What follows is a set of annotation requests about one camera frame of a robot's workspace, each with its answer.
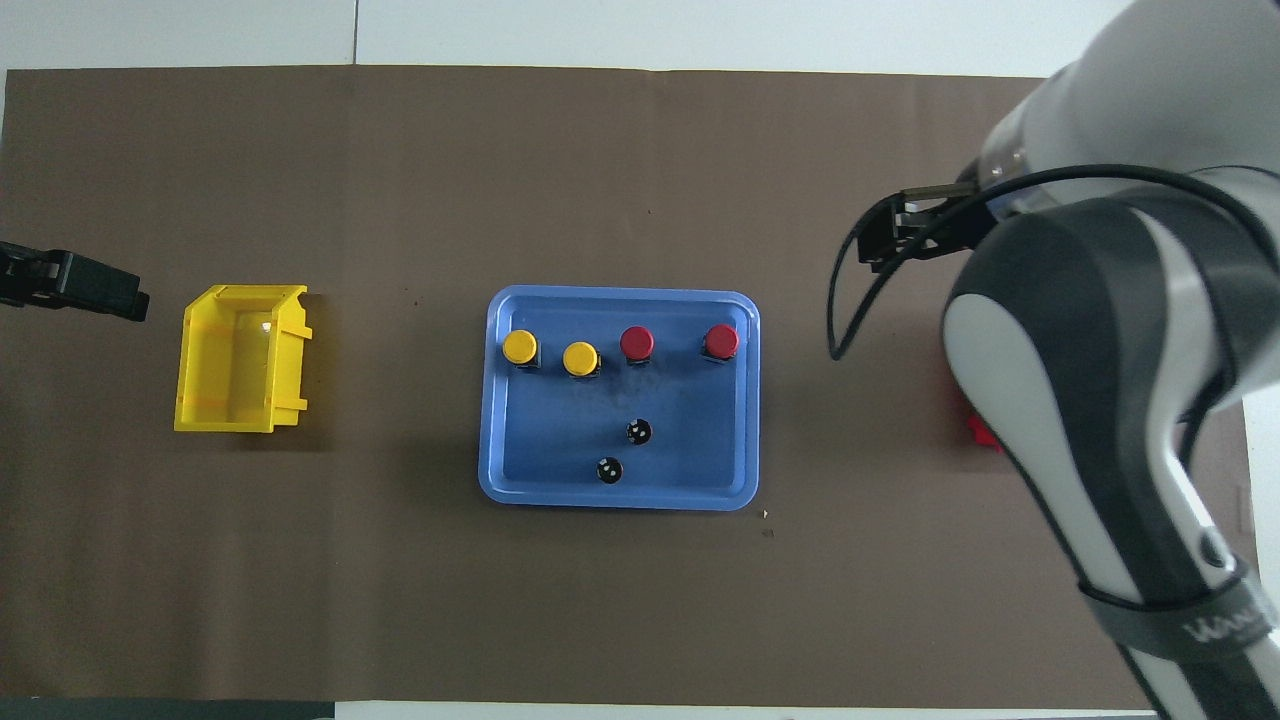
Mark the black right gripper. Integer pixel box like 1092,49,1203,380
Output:
857,181,1003,272

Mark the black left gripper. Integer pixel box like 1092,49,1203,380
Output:
0,241,152,323

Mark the yellow plastic bin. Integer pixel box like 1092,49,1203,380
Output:
173,283,314,435

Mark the red plastic bin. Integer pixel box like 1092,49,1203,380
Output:
964,393,1005,455

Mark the brown paper table mat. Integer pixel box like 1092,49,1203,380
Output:
0,65,1253,707

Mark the blue plastic tray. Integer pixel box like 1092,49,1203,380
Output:
478,285,762,513

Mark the black right arm strap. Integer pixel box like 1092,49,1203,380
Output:
1076,558,1280,663

